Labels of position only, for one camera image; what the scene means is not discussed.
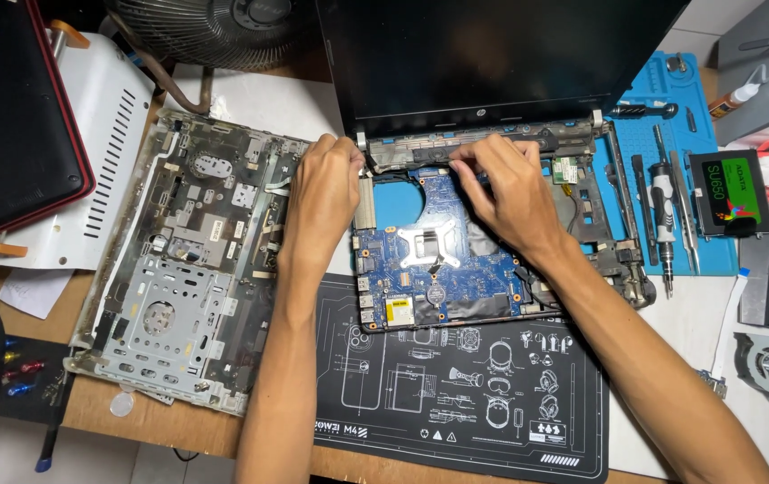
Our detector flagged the silver tweezers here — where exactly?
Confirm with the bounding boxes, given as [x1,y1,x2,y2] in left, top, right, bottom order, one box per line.
[669,150,702,274]

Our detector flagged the person's right hand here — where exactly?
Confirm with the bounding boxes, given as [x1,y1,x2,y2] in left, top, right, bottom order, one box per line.
[448,134,571,262]

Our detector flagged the black laptop screen lid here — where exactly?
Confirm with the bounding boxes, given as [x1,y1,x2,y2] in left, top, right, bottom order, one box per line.
[316,0,692,138]

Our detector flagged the black laptop with red edge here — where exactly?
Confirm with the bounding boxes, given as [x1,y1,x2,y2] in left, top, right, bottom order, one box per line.
[0,0,97,255]

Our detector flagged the black tray with coloured bits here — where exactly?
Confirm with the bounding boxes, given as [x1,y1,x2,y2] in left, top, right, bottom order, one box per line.
[0,329,74,426]

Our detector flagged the small green wireless card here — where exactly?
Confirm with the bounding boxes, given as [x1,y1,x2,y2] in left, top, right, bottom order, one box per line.
[552,156,579,184]

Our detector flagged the silver laptop palm rest cover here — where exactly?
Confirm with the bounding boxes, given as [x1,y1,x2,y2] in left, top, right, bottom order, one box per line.
[63,109,313,416]

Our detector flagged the black pry tool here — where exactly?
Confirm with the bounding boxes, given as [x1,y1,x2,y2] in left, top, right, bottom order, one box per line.
[631,154,659,267]

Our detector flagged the black handled screwdriver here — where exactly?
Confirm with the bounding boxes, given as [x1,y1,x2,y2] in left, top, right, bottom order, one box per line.
[609,101,680,121]

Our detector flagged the blue silicone repair mat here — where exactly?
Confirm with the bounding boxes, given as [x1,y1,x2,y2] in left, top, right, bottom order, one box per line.
[372,52,739,278]

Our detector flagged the black repair mat white drawings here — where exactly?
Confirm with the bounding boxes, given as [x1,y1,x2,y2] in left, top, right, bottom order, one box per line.
[312,272,611,484]

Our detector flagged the white ribbon cable blue tip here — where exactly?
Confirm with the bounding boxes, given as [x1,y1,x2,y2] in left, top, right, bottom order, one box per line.
[710,267,752,381]

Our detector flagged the blue laptop motherboard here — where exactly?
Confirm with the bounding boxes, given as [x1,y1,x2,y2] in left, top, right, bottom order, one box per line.
[353,167,534,330]

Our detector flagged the grey laptop speaker bar strip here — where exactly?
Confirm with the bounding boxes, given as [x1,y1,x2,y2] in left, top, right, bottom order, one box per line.
[363,120,598,173]

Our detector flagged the black laptop base chassis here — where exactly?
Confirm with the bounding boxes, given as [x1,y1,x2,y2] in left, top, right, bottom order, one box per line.
[351,121,657,335]

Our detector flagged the small blue circuit board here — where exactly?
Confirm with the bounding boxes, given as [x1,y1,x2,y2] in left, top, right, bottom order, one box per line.
[696,367,729,400]

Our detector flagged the black drive with green label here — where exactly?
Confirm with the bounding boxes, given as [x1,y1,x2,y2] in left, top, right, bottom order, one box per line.
[688,148,769,239]

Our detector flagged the black silver electric screwdriver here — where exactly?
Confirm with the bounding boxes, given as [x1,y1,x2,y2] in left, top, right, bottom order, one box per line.
[648,161,678,298]

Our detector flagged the white paper note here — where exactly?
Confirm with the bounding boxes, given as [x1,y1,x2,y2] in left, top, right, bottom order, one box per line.
[0,268,76,321]

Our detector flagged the white perforated metal case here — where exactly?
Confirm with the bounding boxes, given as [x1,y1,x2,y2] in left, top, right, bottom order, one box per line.
[0,31,156,272]

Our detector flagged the glue bottle with orange label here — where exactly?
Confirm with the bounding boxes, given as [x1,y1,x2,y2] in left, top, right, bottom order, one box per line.
[708,64,769,122]

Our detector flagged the black desk fan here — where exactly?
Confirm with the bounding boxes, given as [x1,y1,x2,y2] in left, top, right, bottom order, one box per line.
[100,0,321,117]

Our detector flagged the person's left hand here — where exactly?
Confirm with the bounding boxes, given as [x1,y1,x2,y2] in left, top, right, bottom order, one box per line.
[282,133,367,262]

